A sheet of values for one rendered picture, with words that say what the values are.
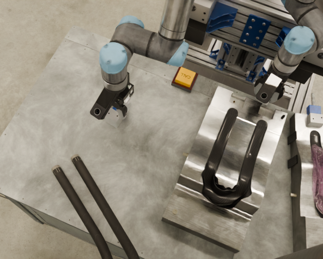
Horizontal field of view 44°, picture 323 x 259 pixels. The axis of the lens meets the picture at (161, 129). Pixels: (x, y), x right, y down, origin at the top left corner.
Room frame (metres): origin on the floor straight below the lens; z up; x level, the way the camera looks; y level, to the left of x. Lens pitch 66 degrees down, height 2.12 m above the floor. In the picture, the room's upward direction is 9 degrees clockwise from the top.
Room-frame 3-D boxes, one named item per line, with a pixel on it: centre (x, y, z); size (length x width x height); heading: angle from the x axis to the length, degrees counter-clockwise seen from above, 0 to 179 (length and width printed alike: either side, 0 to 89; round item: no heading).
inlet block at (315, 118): (0.72, -0.53, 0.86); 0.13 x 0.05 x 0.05; 2
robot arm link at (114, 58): (0.61, 0.16, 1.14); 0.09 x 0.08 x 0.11; 169
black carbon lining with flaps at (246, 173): (0.47, -0.25, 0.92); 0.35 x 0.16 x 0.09; 165
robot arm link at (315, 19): (0.83, -0.43, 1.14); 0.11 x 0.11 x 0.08; 35
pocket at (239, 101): (0.69, -0.25, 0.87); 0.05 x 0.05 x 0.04; 75
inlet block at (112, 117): (0.62, 0.15, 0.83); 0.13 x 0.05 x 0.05; 156
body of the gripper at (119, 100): (0.61, 0.16, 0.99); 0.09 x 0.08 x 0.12; 155
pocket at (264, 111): (0.67, -0.35, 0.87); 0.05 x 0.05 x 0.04; 75
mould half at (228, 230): (0.46, -0.24, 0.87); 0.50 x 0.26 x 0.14; 165
